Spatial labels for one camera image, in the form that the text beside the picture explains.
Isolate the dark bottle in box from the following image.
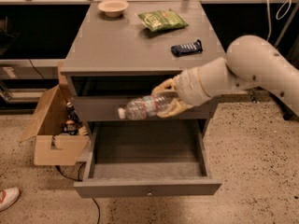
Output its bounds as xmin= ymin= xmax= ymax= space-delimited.
xmin=66 ymin=102 xmax=80 ymax=124

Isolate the open cardboard box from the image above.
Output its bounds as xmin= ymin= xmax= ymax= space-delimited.
xmin=19 ymin=59 xmax=92 ymax=167

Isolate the green chip bag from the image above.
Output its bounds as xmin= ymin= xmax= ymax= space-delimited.
xmin=136 ymin=9 xmax=189 ymax=33

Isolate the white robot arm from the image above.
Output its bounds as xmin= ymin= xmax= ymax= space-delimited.
xmin=152 ymin=35 xmax=299 ymax=118

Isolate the open grey lower drawer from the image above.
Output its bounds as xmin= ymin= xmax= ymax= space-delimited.
xmin=74 ymin=119 xmax=221 ymax=198

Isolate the closed grey upper drawer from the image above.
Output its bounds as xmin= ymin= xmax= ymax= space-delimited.
xmin=72 ymin=96 xmax=219 ymax=121

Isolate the grey wooden drawer cabinet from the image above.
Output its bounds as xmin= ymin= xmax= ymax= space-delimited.
xmin=60 ymin=0 xmax=235 ymax=135

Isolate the white orange sneaker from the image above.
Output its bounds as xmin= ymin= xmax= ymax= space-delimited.
xmin=0 ymin=187 xmax=21 ymax=211

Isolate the white hanging cable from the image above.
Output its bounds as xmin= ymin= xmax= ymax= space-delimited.
xmin=262 ymin=0 xmax=295 ymax=42

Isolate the black floor cable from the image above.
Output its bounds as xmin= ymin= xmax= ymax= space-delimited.
xmin=54 ymin=161 xmax=102 ymax=224

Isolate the beige ceramic bowl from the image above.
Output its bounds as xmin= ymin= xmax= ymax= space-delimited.
xmin=98 ymin=0 xmax=129 ymax=18

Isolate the clear plastic water bottle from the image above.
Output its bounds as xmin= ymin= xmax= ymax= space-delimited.
xmin=118 ymin=93 xmax=176 ymax=120

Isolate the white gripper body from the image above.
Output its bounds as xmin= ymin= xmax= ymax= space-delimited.
xmin=174 ymin=67 xmax=211 ymax=106

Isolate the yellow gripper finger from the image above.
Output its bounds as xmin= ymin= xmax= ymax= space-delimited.
xmin=151 ymin=78 xmax=178 ymax=96
xmin=157 ymin=98 xmax=192 ymax=119

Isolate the dark blue snack bar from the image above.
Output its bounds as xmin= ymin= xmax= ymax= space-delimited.
xmin=171 ymin=39 xmax=203 ymax=57

